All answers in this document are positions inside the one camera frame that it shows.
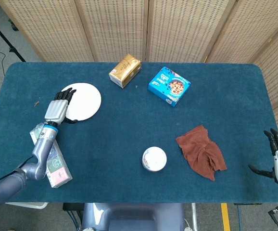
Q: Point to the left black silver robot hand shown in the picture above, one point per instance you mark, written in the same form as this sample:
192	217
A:
56	110

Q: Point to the white round paper plate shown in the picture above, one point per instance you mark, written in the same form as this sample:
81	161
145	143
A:
84	103

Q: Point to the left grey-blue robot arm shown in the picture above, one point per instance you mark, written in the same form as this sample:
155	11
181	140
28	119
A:
41	146

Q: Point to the long clear box coloured packs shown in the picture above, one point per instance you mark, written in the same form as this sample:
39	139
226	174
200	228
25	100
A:
59	173

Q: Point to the black box under table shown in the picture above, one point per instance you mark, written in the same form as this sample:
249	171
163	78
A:
72	207

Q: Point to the blue cookie box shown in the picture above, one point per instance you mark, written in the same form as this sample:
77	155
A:
169	85

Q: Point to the small brown twig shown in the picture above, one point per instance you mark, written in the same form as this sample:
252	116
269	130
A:
36	103

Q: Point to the yellow floor tape strip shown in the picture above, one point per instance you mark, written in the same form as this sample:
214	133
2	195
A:
225	216

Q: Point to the gold tissue pack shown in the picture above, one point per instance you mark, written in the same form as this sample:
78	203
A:
124	69

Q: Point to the brown cloth rag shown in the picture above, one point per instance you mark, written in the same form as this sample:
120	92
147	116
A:
200	150

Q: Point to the black tripod stand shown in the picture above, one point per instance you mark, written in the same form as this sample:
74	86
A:
5	41

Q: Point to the metal table leg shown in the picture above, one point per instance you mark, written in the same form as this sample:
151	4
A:
194	216

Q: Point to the blue carpet table cover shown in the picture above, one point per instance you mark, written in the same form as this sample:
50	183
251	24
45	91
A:
134	183

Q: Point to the clear round binder clip jar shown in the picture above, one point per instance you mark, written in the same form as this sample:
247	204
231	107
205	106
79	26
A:
154	158

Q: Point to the grey-blue robot torso base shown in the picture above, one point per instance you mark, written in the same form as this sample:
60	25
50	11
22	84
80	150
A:
131	216

